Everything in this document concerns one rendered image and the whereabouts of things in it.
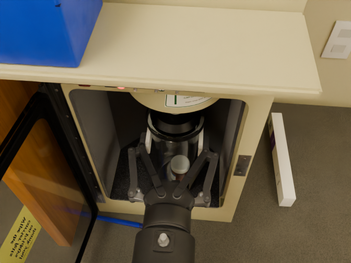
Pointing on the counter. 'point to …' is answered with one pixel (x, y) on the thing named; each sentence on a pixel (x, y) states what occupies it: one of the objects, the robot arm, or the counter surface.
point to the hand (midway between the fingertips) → (175, 131)
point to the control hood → (191, 52)
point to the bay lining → (230, 105)
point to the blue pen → (119, 221)
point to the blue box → (46, 31)
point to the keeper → (242, 165)
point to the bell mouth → (173, 102)
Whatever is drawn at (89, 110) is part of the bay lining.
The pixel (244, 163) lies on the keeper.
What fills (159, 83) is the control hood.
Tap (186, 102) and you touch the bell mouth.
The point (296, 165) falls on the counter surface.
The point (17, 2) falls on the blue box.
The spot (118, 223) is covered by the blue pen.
